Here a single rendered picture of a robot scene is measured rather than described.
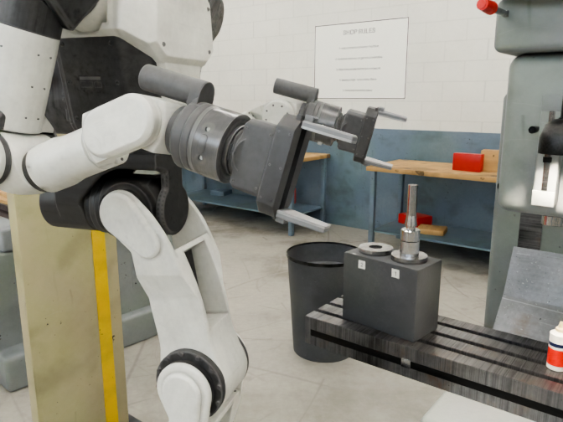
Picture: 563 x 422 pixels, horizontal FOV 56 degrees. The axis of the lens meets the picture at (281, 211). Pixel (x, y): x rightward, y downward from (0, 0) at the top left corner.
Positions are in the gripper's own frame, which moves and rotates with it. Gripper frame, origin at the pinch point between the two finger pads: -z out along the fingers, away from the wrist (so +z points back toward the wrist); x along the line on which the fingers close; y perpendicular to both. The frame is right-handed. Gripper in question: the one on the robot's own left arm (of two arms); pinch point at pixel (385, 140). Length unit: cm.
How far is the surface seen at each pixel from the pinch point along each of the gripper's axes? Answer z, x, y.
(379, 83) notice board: 31, -40, 493
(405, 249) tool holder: -12.1, -26.8, 10.0
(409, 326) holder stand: -18.4, -43.0, 2.6
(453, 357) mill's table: -29, -44, -3
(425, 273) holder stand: -18.1, -29.8, 6.4
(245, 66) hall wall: 213, -70, 575
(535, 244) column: -49, -25, 39
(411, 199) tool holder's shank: -10.0, -14.8, 12.2
